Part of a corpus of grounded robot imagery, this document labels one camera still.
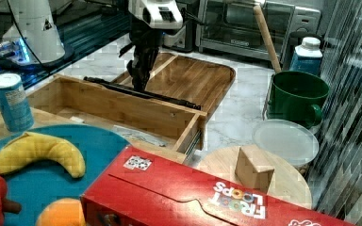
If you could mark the blue cylindrical canister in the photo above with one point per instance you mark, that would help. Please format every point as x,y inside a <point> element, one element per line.
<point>14,106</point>

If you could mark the Deep River chips bag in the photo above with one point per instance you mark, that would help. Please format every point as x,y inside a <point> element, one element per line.
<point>139,135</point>

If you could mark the teal round plate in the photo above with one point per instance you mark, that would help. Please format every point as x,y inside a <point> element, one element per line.
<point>46,181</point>

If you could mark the black drawer handle bar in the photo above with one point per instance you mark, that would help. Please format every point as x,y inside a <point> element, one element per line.
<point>142,94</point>

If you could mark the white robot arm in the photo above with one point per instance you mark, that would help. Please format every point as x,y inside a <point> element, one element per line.
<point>153,23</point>

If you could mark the yellow plush banana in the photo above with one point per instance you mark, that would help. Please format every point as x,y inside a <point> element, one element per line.
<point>31,147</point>

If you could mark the red Froot Loops box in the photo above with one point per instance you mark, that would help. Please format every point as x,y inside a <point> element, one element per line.
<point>143,189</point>

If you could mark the silver toaster oven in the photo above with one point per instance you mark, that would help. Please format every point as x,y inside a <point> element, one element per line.
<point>230,26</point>

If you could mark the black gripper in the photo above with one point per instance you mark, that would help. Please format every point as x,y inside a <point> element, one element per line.
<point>146,41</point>

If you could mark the dark wooden cutting board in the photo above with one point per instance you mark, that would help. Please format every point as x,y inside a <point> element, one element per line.
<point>200,82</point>

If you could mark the small wooden block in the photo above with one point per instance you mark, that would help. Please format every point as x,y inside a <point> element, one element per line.
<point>253,168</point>

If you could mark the blue white-capped bottle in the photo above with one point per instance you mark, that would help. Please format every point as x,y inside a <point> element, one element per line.
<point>307,56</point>

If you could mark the orange plush fruit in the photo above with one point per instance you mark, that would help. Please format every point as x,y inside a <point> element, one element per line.
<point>63,212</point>

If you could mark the wooden rolling pin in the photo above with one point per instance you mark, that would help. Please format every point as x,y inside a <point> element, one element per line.
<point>265,33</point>

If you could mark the green pot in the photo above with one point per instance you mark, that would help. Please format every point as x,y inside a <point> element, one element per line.
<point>296,97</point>

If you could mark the light wooden drawer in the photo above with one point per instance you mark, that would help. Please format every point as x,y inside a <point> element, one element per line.
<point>58,98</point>

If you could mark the clear plastic lidded container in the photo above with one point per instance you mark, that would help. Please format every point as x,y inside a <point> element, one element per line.
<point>288,140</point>

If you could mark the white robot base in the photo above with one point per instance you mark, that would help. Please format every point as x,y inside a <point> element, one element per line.
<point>33,40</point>

